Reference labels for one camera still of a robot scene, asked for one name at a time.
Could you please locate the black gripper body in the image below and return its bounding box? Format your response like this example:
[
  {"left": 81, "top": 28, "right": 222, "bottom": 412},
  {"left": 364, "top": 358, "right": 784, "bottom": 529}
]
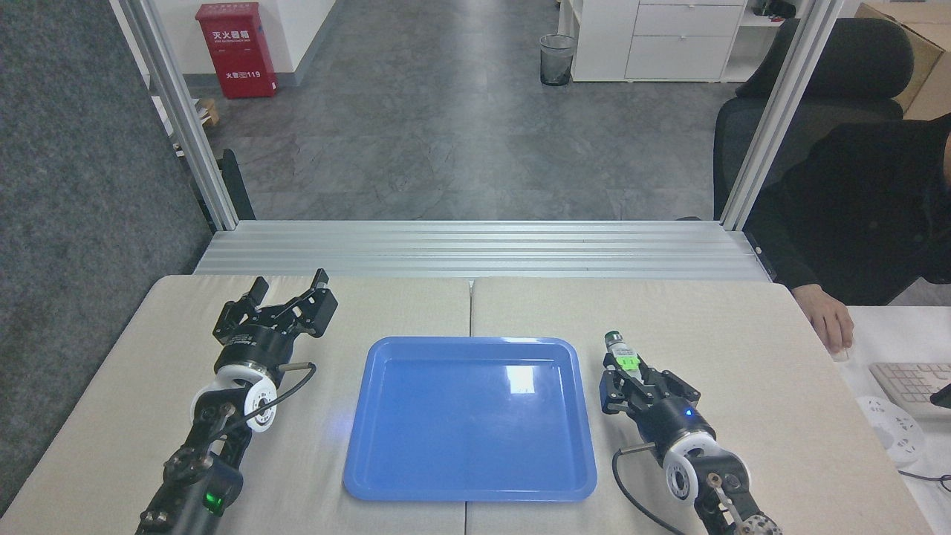
[
  {"left": 214, "top": 318, "right": 298, "bottom": 371},
  {"left": 632, "top": 396, "right": 718, "bottom": 455}
]

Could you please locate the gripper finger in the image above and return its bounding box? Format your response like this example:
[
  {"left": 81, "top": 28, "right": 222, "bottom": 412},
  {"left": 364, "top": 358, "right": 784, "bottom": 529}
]
[
  {"left": 213, "top": 276, "right": 270, "bottom": 337},
  {"left": 599, "top": 354, "right": 649, "bottom": 418},
  {"left": 260, "top": 269, "right": 339, "bottom": 339},
  {"left": 633, "top": 360, "right": 701, "bottom": 408}
]

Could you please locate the switch part with green clip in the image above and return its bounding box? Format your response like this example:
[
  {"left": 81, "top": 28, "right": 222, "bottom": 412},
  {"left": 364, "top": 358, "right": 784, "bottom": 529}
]
[{"left": 603, "top": 331, "right": 642, "bottom": 374}]

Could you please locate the blue plastic tray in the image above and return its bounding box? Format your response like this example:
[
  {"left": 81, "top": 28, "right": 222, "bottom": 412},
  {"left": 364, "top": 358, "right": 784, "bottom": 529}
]
[{"left": 343, "top": 336, "right": 598, "bottom": 502}]

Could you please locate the person's hand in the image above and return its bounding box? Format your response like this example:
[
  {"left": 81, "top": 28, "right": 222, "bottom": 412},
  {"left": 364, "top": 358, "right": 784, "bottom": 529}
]
[{"left": 791, "top": 284, "right": 855, "bottom": 354}]

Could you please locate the white power strip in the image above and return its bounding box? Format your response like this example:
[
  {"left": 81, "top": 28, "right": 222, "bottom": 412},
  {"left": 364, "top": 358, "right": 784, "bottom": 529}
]
[{"left": 854, "top": 395, "right": 928, "bottom": 466}]

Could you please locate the white keyboard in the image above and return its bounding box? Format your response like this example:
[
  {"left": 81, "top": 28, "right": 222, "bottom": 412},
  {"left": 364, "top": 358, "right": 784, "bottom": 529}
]
[{"left": 868, "top": 362, "right": 951, "bottom": 421}]

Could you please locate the red fire extinguisher box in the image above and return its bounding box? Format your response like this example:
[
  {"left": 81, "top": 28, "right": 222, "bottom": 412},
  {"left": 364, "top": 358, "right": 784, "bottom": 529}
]
[{"left": 195, "top": 2, "right": 279, "bottom": 100}]

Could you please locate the person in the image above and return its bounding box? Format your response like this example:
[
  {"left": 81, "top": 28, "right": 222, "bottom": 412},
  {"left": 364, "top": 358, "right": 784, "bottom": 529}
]
[{"left": 743, "top": 113, "right": 951, "bottom": 307}]

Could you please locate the mesh waste bin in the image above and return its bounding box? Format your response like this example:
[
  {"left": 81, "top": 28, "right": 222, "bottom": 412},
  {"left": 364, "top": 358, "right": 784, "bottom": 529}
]
[{"left": 539, "top": 33, "right": 577, "bottom": 87}]

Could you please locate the white drawer cabinet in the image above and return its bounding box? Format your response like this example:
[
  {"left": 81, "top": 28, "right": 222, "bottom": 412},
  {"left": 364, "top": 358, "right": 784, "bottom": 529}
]
[{"left": 568, "top": 0, "right": 747, "bottom": 83}]

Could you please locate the black office chair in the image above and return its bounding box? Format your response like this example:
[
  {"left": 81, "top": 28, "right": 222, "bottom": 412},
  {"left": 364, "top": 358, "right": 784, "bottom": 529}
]
[{"left": 713, "top": 16, "right": 918, "bottom": 221}]

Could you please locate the brown cardboard box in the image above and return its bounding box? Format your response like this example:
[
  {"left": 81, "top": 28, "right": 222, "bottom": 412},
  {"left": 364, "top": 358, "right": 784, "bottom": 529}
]
[{"left": 854, "top": 1, "right": 951, "bottom": 121}]

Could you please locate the black floor bracket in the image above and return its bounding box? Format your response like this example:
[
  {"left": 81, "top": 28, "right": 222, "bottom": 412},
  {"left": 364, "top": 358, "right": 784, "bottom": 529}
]
[{"left": 189, "top": 148, "right": 258, "bottom": 224}]

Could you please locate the silver aluminium rail platform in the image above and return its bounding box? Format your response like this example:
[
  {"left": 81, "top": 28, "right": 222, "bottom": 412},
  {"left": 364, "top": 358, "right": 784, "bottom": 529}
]
[{"left": 192, "top": 220, "right": 775, "bottom": 282}]

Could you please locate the silver aluminium post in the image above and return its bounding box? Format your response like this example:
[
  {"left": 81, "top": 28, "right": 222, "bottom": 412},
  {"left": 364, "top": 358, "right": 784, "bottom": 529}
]
[
  {"left": 111, "top": 0, "right": 240, "bottom": 232},
  {"left": 717, "top": 0, "right": 845, "bottom": 232}
]

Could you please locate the thin black desk cable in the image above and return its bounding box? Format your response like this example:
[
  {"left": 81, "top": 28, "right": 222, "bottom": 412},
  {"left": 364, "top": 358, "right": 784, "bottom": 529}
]
[{"left": 898, "top": 468, "right": 951, "bottom": 493}]

